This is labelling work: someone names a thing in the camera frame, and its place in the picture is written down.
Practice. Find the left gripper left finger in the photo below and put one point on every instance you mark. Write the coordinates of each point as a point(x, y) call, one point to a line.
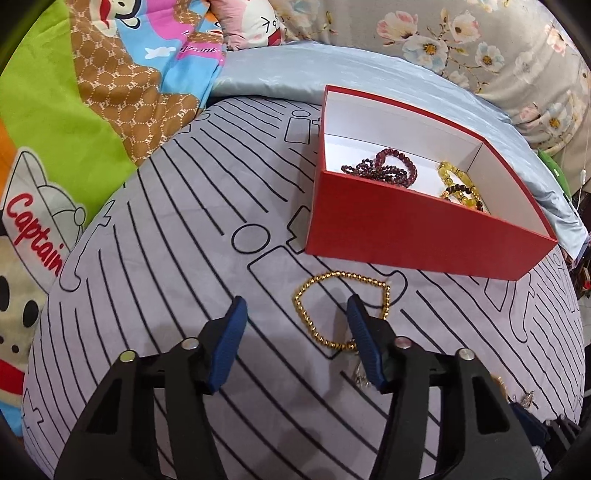
point(115, 436)

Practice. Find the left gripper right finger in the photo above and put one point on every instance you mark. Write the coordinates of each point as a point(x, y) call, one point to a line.
point(480, 437)

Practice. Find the red jewelry box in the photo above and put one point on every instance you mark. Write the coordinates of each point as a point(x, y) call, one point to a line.
point(467, 213)

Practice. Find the green object at edge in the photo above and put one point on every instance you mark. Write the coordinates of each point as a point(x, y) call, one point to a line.
point(557, 172)

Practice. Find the colourful monkey cartoon blanket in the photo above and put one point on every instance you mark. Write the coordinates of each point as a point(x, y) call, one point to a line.
point(89, 89)

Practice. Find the grey floral bedsheet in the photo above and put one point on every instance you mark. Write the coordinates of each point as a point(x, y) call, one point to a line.
point(514, 54)

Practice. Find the pink bunny cushion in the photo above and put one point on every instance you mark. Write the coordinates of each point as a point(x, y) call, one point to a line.
point(248, 24)

